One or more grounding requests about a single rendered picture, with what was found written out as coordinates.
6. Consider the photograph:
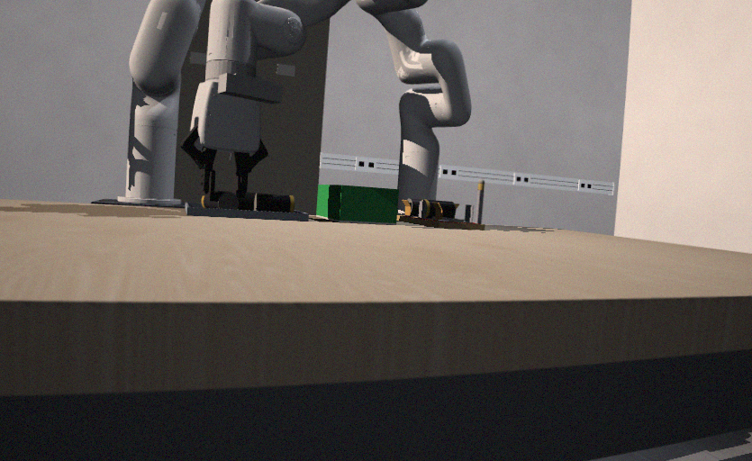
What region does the green box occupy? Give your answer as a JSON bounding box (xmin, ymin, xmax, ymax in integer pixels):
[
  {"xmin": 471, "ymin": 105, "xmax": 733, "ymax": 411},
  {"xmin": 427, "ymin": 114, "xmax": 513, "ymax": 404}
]
[{"xmin": 316, "ymin": 185, "xmax": 399, "ymax": 225}]

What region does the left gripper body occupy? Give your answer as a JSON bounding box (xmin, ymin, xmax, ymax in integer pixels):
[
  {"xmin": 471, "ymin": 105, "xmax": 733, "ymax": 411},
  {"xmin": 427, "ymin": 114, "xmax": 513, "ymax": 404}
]
[{"xmin": 190, "ymin": 79, "xmax": 261, "ymax": 153}]

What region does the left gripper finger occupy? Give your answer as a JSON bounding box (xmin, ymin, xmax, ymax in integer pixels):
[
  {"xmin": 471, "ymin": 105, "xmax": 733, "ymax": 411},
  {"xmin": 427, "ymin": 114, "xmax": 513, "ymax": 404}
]
[
  {"xmin": 232, "ymin": 139, "xmax": 268, "ymax": 198},
  {"xmin": 180, "ymin": 123, "xmax": 217, "ymax": 196}
]

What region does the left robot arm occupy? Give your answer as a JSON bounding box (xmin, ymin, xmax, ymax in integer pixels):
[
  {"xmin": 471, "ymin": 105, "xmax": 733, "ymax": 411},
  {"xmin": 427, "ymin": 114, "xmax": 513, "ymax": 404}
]
[{"xmin": 205, "ymin": 0, "xmax": 471, "ymax": 215}]

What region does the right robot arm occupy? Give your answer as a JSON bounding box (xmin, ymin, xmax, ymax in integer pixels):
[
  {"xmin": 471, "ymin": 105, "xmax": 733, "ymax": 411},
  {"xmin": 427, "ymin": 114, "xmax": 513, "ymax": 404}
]
[{"xmin": 118, "ymin": 0, "xmax": 206, "ymax": 205}]

